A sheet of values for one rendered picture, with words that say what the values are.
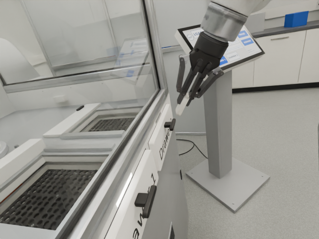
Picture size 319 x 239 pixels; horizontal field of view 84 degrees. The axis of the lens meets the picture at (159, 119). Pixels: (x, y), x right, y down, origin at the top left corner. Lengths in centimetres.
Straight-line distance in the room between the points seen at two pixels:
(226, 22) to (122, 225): 44
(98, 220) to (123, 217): 5
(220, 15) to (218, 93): 82
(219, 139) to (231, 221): 55
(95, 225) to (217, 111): 107
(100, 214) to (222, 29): 42
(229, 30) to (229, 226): 122
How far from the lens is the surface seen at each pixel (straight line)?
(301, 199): 167
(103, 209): 34
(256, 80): 334
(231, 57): 114
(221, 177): 163
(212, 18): 45
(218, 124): 131
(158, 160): 56
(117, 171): 36
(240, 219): 147
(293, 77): 346
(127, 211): 38
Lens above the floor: 121
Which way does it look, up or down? 26 degrees down
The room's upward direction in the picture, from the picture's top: 11 degrees counter-clockwise
